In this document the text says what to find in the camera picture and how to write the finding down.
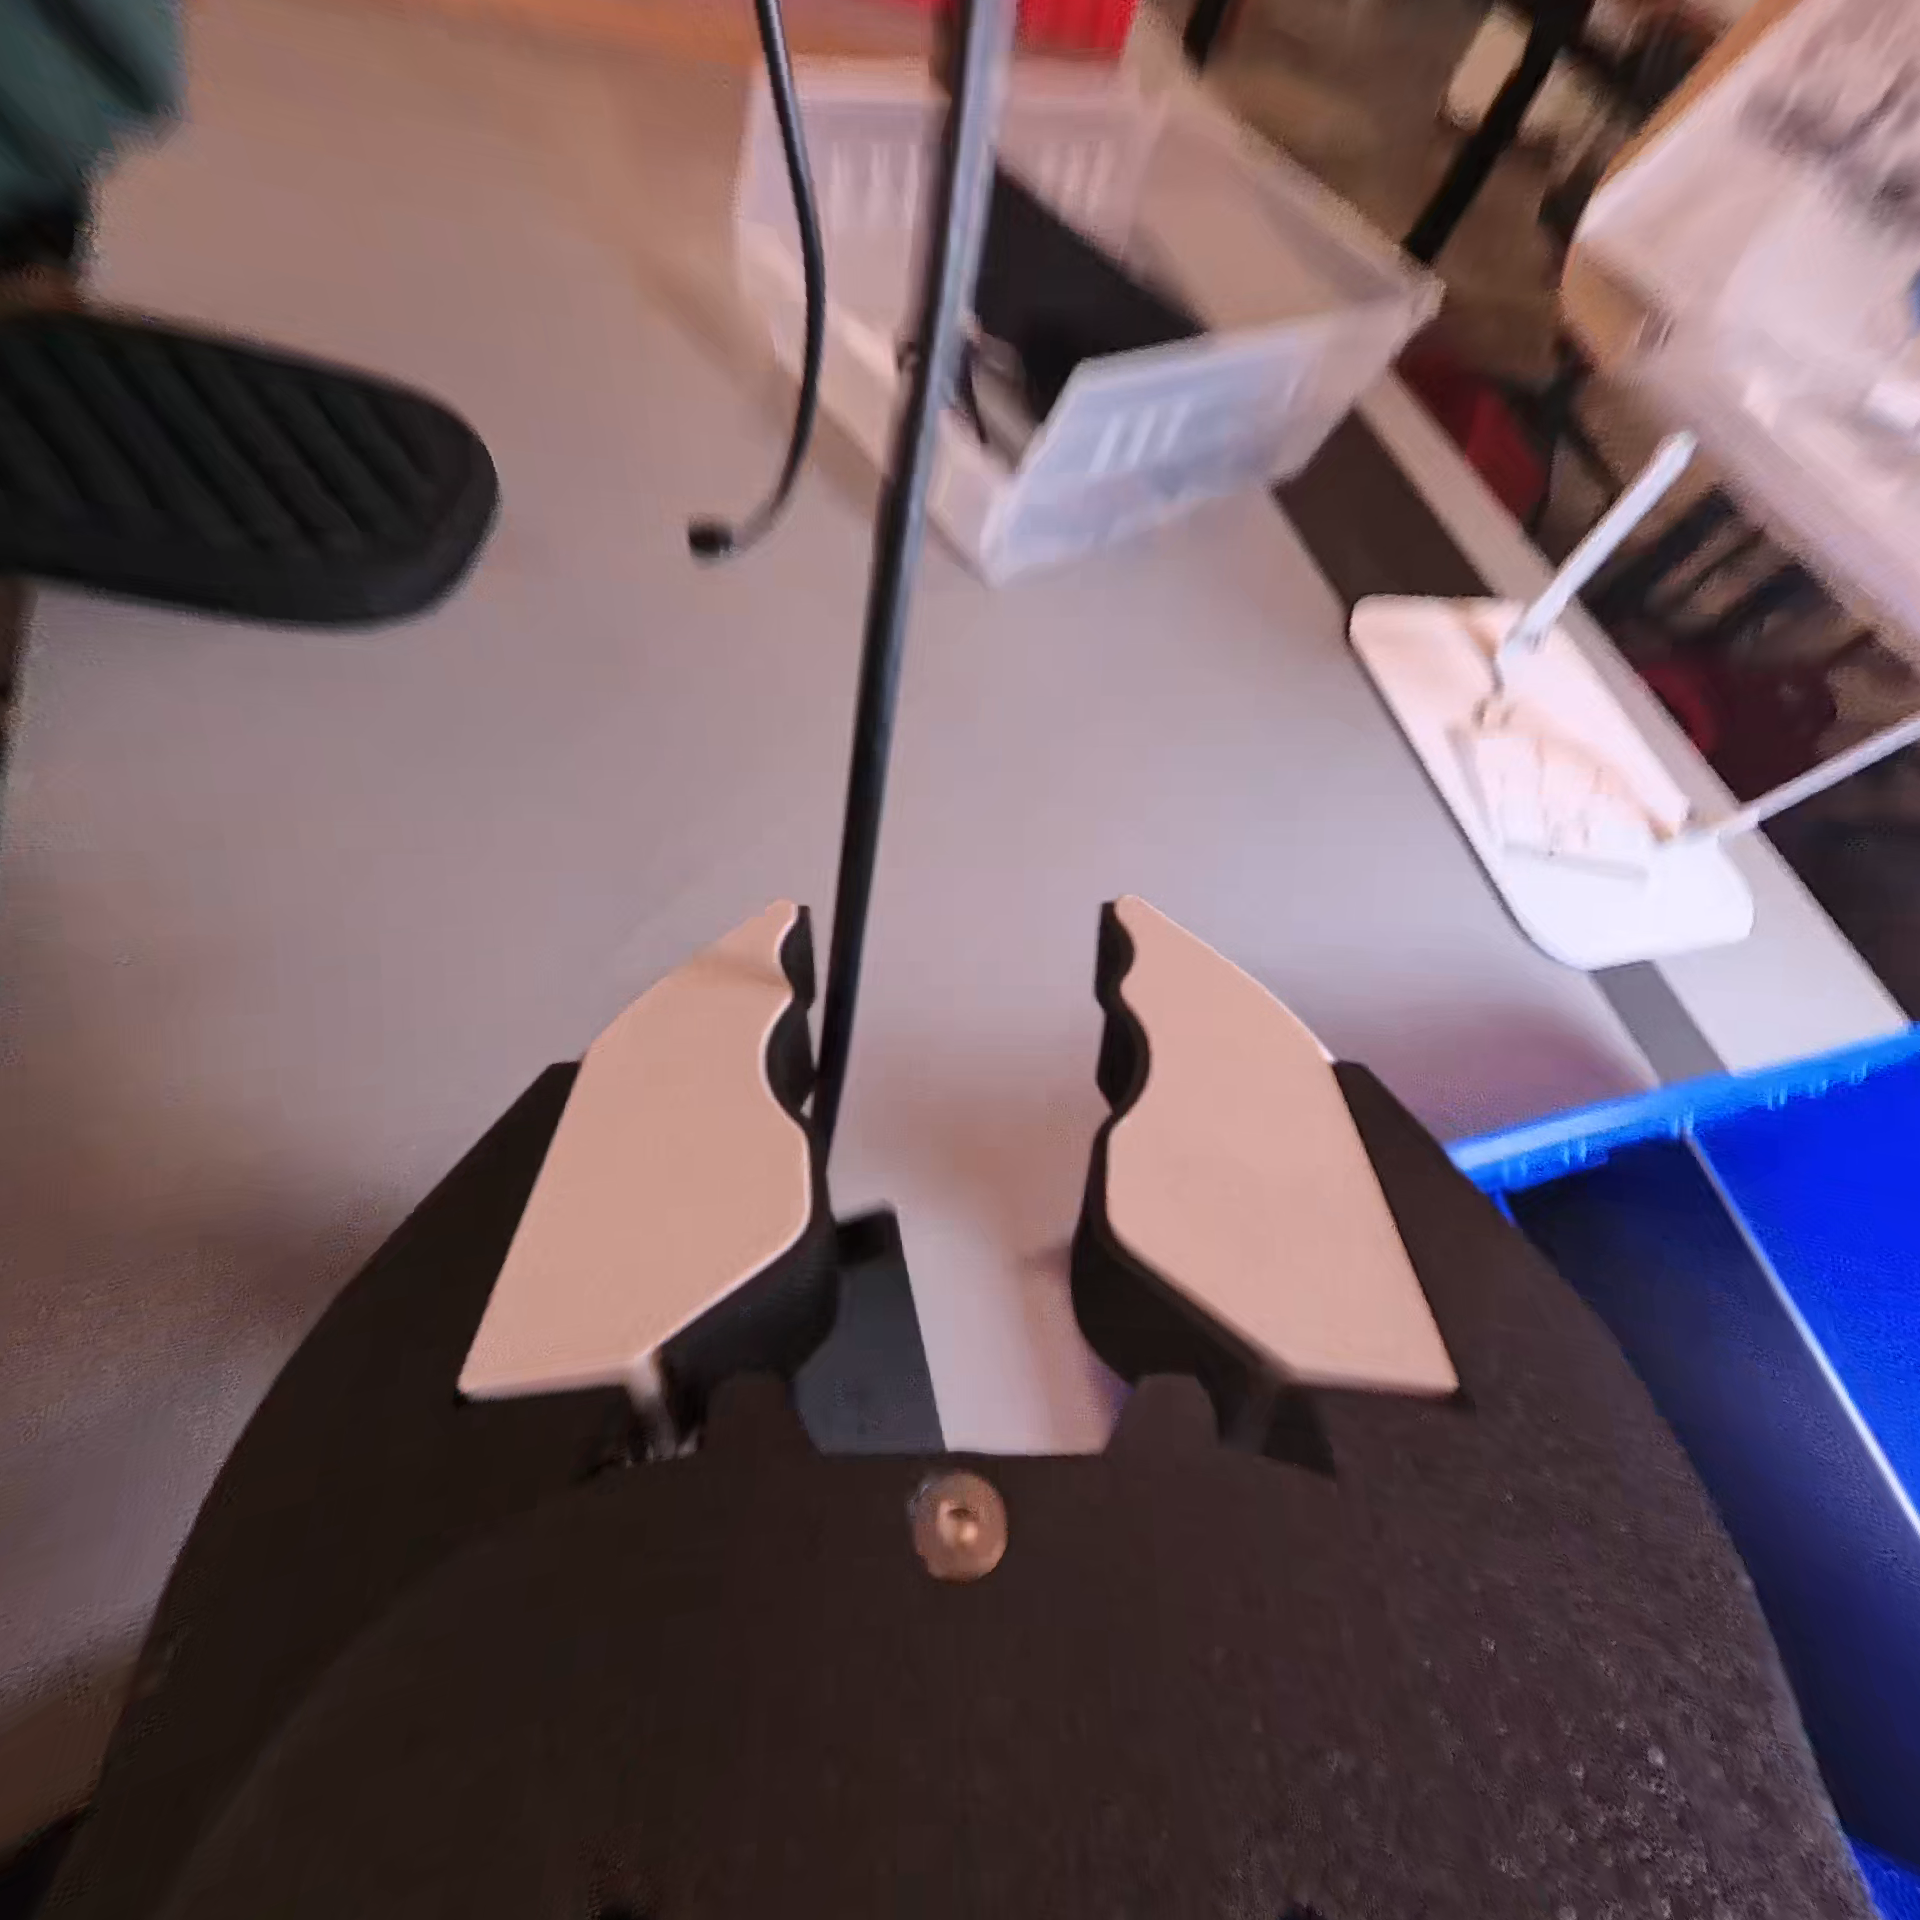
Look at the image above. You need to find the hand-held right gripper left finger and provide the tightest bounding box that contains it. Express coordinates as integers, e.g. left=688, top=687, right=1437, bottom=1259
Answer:
left=454, top=900, right=838, bottom=1468

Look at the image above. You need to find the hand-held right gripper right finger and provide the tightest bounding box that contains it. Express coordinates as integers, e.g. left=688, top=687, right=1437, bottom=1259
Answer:
left=1070, top=897, right=1460, bottom=1474

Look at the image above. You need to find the blue plastic bin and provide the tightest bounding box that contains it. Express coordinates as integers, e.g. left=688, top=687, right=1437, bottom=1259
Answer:
left=1446, top=1026, right=1920, bottom=1920

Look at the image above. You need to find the orange plug braided cable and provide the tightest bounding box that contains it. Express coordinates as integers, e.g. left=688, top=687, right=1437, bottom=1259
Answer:
left=808, top=0, right=1011, bottom=1157

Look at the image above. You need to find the clear plastic bin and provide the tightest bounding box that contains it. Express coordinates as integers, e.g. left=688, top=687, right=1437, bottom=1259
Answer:
left=735, top=60, right=1443, bottom=588

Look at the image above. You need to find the black bin divider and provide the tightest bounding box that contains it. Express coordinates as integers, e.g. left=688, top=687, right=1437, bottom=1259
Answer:
left=1507, top=1132, right=1920, bottom=1846
left=976, top=172, right=1201, bottom=437

